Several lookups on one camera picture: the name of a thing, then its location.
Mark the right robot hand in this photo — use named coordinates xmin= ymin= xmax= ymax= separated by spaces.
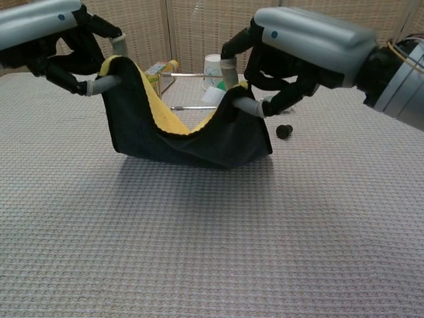
xmin=220 ymin=7 xmax=378 ymax=119

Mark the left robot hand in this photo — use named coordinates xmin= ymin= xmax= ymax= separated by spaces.
xmin=0 ymin=0 xmax=129 ymax=97

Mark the yellow towel with black trim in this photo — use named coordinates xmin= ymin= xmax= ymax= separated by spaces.
xmin=99 ymin=55 xmax=274 ymax=169

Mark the small black knob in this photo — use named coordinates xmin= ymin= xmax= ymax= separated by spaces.
xmin=276 ymin=124 xmax=293 ymax=140

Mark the white paper cup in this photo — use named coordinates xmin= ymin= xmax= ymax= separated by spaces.
xmin=202 ymin=54 xmax=223 ymax=92

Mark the woven folding screen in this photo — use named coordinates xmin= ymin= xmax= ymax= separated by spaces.
xmin=0 ymin=0 xmax=424 ymax=76

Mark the tea bottle with yellow label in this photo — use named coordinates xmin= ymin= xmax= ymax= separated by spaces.
xmin=144 ymin=59 xmax=180 ymax=90

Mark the white waffle tablecloth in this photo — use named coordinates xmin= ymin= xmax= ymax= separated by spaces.
xmin=0 ymin=72 xmax=424 ymax=318

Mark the metal wire rack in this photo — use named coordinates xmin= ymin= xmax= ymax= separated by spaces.
xmin=158 ymin=73 xmax=229 ymax=112

